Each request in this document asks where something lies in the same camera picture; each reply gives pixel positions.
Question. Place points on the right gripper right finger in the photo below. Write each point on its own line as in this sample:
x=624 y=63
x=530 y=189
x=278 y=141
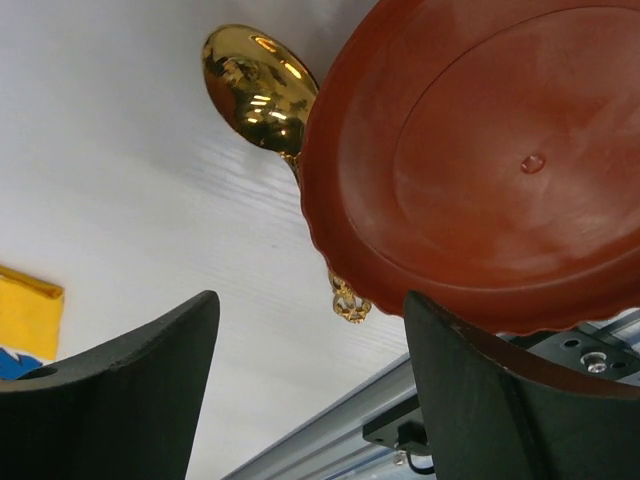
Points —
x=495 y=411

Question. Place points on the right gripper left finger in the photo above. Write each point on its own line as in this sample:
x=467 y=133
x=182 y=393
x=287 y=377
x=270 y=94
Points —
x=125 y=409

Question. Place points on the yellow Pikachu placemat cloth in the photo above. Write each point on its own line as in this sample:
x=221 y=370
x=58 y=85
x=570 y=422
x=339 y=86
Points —
x=31 y=315

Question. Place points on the red plate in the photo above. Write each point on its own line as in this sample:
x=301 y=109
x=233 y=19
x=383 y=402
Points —
x=486 y=154

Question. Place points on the gold spoon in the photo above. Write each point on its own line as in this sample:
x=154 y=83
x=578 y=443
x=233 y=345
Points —
x=260 y=88

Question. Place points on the aluminium mounting rail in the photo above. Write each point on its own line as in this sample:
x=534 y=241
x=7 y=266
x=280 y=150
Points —
x=351 y=439

